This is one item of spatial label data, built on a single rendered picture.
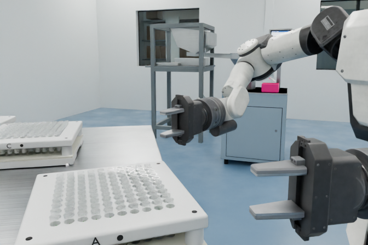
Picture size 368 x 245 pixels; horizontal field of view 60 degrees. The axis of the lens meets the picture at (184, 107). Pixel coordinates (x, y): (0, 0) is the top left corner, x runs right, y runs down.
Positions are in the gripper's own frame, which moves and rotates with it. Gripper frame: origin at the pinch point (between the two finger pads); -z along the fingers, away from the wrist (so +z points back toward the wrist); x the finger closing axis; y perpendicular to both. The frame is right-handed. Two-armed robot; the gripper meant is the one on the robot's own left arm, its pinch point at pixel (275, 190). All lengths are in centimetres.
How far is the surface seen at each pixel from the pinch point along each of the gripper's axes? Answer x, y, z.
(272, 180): 96, 220, 110
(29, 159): 11, 51, -43
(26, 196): 13, 33, -39
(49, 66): 2, 533, -142
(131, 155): 13, 58, -17
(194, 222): 6.4, 5.5, -8.9
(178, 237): 10.3, 8.6, -10.7
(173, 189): 5.7, 15.2, -10.3
